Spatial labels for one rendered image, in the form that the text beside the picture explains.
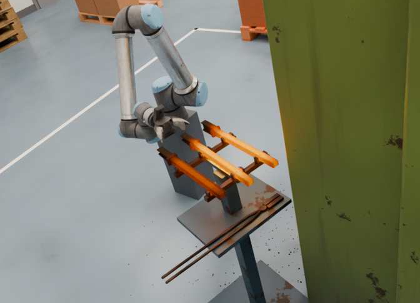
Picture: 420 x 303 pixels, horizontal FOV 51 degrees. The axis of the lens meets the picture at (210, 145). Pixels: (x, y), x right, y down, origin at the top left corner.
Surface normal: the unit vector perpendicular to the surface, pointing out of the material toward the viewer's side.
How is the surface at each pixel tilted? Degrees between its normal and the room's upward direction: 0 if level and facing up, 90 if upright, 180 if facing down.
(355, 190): 90
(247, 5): 90
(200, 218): 0
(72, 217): 0
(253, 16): 90
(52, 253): 0
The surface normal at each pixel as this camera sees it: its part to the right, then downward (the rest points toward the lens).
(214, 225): -0.22, -0.79
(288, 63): -0.69, 0.54
